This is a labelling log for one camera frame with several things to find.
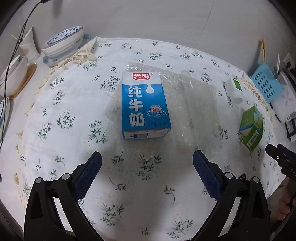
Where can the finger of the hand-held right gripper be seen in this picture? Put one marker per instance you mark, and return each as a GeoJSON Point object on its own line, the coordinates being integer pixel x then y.
{"type": "Point", "coordinates": [288, 150]}
{"type": "Point", "coordinates": [275, 153]}

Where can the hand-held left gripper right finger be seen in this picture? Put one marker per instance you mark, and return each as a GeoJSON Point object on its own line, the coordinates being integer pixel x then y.
{"type": "Point", "coordinates": [208, 176]}

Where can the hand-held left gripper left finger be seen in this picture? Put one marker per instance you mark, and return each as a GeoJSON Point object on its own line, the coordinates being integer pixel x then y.
{"type": "Point", "coordinates": [86, 176]}

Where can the small green carton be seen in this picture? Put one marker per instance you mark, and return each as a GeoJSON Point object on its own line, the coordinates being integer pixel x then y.
{"type": "Point", "coordinates": [251, 129]}

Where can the clear bubble wrap sheet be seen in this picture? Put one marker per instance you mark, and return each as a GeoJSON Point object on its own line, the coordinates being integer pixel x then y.
{"type": "Point", "coordinates": [189, 104]}

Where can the white bottle green label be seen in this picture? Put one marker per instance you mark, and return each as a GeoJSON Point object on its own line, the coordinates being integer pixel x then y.
{"type": "Point", "coordinates": [233, 91]}

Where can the blue milk carton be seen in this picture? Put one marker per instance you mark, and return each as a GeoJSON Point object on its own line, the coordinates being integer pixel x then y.
{"type": "Point", "coordinates": [143, 104]}

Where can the person's right hand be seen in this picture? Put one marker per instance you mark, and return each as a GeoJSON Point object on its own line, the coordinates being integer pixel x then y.
{"type": "Point", "coordinates": [286, 204]}

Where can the white floral tablecloth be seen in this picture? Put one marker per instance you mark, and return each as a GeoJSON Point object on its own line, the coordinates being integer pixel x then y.
{"type": "Point", "coordinates": [69, 143]}

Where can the white rice cooker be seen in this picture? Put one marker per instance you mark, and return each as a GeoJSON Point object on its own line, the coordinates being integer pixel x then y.
{"type": "Point", "coordinates": [286, 97]}

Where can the blue plastic basket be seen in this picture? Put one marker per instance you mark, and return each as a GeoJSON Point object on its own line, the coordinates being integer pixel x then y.
{"type": "Point", "coordinates": [266, 83]}

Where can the blue striped plate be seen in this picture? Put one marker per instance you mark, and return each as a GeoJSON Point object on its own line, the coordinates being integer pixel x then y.
{"type": "Point", "coordinates": [5, 115]}

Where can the wooden chopstick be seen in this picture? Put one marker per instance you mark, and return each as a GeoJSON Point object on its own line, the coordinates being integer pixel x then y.
{"type": "Point", "coordinates": [262, 51]}

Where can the wooden coaster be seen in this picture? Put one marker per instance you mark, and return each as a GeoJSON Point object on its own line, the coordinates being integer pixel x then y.
{"type": "Point", "coordinates": [29, 74]}

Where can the white bowl blue rim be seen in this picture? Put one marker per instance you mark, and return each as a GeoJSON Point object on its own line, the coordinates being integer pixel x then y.
{"type": "Point", "coordinates": [60, 51]}

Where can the white paper cup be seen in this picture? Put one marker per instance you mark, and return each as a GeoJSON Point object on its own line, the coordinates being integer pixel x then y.
{"type": "Point", "coordinates": [30, 49]}

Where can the blue patterned bowl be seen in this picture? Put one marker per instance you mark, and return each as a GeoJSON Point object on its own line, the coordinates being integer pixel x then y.
{"type": "Point", "coordinates": [67, 37]}

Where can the white stick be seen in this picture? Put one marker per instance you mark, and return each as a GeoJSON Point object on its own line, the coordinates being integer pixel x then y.
{"type": "Point", "coordinates": [20, 33]}
{"type": "Point", "coordinates": [16, 39]}

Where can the white wall socket with plug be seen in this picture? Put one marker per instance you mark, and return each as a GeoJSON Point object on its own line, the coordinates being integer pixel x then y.
{"type": "Point", "coordinates": [290, 60]}

